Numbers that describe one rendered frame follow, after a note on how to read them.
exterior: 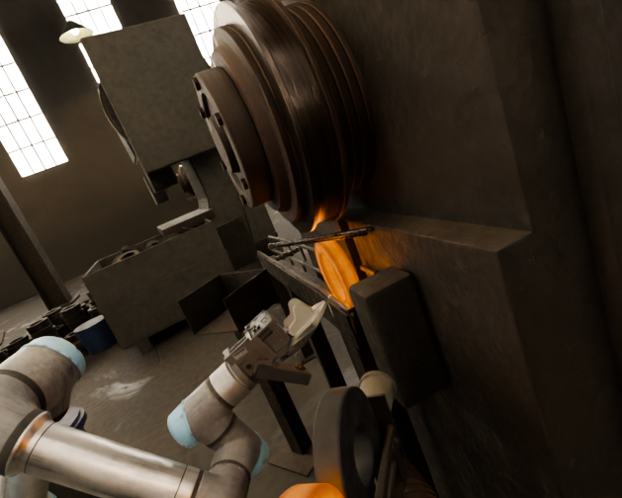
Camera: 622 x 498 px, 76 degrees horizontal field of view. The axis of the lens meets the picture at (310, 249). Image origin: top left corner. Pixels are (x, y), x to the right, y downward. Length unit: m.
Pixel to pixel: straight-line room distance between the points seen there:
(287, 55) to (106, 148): 10.42
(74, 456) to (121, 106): 2.96
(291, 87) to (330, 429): 0.48
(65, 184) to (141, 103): 7.84
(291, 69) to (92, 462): 0.67
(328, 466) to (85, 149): 10.82
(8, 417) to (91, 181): 10.38
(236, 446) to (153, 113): 2.96
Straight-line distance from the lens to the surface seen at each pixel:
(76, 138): 11.16
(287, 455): 1.70
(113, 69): 3.54
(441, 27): 0.55
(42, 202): 11.33
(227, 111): 0.73
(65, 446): 0.76
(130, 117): 3.46
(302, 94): 0.66
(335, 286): 0.99
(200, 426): 0.80
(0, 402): 0.80
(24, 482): 1.04
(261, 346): 0.75
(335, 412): 0.48
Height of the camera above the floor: 1.07
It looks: 15 degrees down
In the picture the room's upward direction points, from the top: 22 degrees counter-clockwise
